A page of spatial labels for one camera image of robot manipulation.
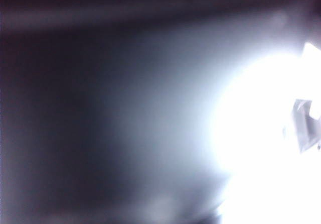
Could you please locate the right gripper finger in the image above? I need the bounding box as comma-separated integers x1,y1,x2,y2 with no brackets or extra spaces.
282,98,321,154

